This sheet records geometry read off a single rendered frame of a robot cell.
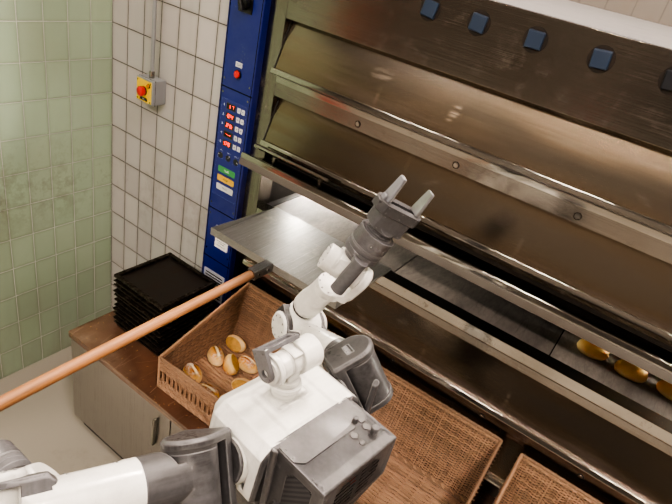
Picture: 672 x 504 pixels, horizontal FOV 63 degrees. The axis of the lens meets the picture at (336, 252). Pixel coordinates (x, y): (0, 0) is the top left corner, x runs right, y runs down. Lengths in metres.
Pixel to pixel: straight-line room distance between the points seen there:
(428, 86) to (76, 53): 1.50
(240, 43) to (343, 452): 1.48
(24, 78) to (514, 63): 1.80
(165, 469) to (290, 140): 1.33
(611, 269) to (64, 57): 2.14
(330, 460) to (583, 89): 1.09
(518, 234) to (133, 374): 1.49
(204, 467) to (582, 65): 1.26
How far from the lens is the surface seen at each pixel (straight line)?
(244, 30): 2.07
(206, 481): 0.99
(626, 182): 1.59
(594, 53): 1.56
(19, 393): 1.39
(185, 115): 2.39
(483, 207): 1.72
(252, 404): 1.07
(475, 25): 1.65
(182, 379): 2.10
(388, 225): 1.20
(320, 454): 1.02
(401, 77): 1.77
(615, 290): 1.68
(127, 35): 2.60
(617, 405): 1.85
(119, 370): 2.31
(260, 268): 1.77
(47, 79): 2.57
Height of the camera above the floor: 2.18
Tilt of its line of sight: 30 degrees down
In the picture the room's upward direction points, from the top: 14 degrees clockwise
